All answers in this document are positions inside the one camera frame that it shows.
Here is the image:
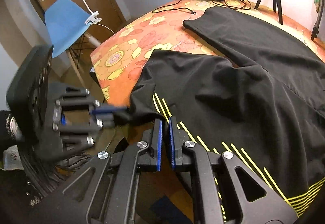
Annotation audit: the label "orange floral bedsheet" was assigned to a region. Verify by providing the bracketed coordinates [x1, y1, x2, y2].
[90, 0, 325, 224]

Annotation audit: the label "blue plastic chair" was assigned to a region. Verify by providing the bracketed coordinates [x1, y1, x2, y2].
[45, 0, 90, 58]

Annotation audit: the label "black shorts with yellow stripes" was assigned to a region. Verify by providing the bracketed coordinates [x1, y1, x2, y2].
[129, 6, 325, 222]

